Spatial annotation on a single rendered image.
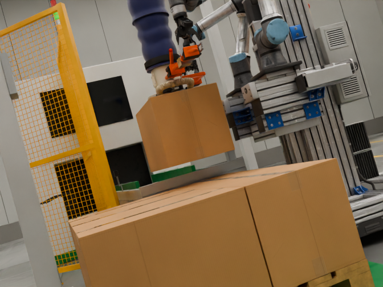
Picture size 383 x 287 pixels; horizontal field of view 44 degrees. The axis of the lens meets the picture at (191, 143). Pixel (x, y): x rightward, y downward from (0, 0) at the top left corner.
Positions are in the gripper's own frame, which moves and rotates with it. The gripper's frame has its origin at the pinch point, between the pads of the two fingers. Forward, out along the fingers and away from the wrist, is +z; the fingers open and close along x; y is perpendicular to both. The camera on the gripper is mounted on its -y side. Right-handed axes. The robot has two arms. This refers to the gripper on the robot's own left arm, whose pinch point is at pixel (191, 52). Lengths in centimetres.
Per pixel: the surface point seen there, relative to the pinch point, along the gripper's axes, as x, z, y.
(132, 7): 11, -48, 54
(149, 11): 3, -41, 49
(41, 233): 98, 73, 127
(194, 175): -2, 61, 62
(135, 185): 25, 58, 135
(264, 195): 8, 72, -63
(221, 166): -20, 60, 62
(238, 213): 20, 76, -63
